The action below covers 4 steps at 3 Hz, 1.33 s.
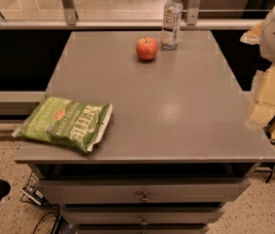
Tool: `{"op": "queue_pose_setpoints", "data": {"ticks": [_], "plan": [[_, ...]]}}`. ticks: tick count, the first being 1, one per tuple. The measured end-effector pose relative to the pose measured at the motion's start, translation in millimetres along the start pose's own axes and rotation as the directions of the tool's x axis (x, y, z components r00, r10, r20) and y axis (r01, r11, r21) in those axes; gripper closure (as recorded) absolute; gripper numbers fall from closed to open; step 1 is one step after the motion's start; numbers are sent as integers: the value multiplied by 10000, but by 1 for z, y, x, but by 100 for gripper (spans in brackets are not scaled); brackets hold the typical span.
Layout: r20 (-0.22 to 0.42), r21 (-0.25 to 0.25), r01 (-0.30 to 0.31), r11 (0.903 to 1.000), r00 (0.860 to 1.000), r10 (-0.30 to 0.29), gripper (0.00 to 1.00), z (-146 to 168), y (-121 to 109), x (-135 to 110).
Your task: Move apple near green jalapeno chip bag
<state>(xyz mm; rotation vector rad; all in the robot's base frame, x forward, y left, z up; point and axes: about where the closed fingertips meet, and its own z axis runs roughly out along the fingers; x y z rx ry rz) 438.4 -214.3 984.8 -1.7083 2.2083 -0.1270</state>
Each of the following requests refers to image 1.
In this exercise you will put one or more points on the grey middle drawer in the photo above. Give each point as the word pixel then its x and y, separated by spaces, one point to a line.
pixel 142 215

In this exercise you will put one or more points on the grey bottom drawer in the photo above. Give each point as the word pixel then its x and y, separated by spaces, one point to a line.
pixel 150 229

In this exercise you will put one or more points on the grey drawer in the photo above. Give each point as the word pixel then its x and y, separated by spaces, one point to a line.
pixel 142 191
pixel 142 215
pixel 150 229

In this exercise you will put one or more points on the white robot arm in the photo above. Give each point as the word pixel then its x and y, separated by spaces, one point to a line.
pixel 266 49

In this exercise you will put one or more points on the black power strip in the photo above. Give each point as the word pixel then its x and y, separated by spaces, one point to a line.
pixel 33 194

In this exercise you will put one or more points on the clear plastic water bottle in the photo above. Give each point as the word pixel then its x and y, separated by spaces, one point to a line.
pixel 171 24

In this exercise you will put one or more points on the red apple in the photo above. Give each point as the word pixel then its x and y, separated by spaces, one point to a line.
pixel 147 48

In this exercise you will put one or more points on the green jalapeno chip bag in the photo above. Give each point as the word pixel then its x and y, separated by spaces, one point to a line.
pixel 66 122

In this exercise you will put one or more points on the metal glass railing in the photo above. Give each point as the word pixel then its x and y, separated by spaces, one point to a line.
pixel 129 14

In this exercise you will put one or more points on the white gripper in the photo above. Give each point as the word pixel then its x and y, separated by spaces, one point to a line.
pixel 263 109

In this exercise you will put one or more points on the grey top drawer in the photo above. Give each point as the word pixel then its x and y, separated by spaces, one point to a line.
pixel 142 191

